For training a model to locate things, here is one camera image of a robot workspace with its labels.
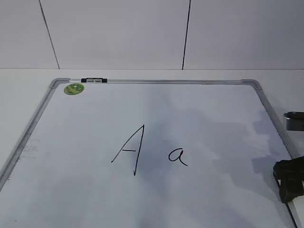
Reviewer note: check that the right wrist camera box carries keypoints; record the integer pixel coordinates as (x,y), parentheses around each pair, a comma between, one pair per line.
(294,121)

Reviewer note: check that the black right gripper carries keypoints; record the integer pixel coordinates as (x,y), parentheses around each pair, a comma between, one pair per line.
(291,174)

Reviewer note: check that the black marker clip holder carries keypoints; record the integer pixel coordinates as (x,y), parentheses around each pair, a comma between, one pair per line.
(93,80)

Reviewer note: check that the whiteboard with grey frame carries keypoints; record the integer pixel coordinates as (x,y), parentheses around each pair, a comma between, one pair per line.
(148,154)

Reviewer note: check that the white whiteboard eraser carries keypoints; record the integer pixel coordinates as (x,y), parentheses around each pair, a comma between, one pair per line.
(295,209)

